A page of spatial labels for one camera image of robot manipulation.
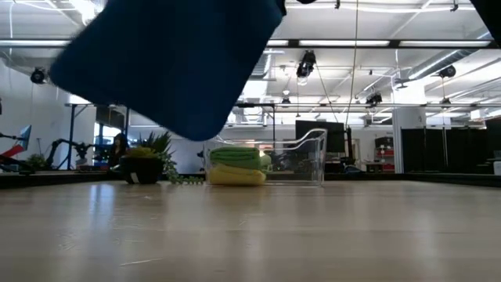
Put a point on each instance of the green microfiber towel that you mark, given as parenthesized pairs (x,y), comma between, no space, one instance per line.
(236,158)

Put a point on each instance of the yellow microfiber towel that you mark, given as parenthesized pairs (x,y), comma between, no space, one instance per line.
(235,178)

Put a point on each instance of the blue microfiber towel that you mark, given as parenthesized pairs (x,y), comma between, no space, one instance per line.
(168,66)

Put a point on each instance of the background black robot arm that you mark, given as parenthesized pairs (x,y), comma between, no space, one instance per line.
(58,143)

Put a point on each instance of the clear plastic bin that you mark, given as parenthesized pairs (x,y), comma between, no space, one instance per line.
(309,160)

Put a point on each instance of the large black monitor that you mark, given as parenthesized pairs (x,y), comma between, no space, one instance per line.
(336,137)

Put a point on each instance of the black ceiling spotlight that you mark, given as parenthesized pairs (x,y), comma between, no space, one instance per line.
(447,71)
(306,64)
(38,75)
(373,98)

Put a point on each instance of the potted succulent plant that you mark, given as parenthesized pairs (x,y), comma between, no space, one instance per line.
(141,170)

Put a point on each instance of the person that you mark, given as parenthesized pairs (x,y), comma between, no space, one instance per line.
(118,150)

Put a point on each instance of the red storage shelf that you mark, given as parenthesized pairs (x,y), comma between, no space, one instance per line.
(385,152)

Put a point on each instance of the black curtain partition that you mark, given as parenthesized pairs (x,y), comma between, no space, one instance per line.
(430,149)

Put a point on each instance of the small background plant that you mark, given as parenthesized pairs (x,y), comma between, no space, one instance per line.
(37,160)

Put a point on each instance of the tilted background monitor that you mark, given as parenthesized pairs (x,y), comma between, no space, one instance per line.
(24,139)

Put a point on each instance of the red flat object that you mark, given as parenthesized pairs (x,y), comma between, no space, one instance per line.
(8,151)

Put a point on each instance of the black background stand frame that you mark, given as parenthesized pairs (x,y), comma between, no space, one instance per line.
(71,133)

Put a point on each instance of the black aluminium table frame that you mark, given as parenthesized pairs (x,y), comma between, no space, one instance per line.
(58,178)

